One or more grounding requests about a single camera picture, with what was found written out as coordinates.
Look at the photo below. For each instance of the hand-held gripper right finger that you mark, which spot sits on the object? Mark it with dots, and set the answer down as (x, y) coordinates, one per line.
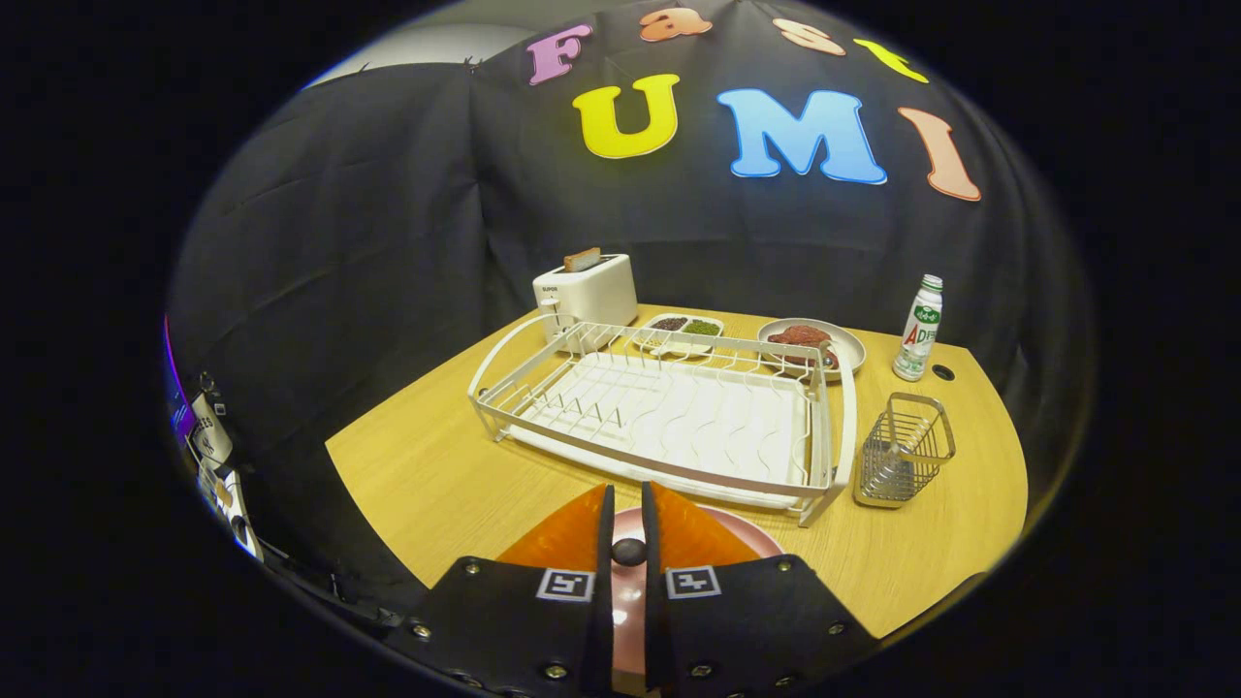
(654, 630)

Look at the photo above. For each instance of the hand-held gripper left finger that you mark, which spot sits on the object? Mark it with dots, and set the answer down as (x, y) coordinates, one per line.
(603, 630)

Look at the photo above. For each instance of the pink plate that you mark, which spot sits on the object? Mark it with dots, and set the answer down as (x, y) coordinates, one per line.
(628, 620)

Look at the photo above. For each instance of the beige plate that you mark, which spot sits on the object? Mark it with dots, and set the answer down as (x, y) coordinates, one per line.
(849, 344)

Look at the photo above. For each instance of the white divided bean tray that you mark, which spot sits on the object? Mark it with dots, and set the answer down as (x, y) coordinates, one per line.
(679, 344)

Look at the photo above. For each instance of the red meat slice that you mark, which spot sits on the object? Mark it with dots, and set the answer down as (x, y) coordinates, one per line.
(800, 334)
(819, 357)

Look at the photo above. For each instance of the white toaster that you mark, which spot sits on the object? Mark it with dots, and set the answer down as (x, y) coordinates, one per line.
(601, 291)

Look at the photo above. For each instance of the toast slice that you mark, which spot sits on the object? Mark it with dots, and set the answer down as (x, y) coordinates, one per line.
(582, 260)

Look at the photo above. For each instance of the white green drink bottle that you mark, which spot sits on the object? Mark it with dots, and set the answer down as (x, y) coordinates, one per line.
(916, 339)

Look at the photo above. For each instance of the white labelled container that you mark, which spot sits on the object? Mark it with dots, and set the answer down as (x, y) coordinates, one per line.
(208, 436)

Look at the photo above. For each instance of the black backdrop cloth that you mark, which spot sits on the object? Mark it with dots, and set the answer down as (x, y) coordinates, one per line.
(388, 242)

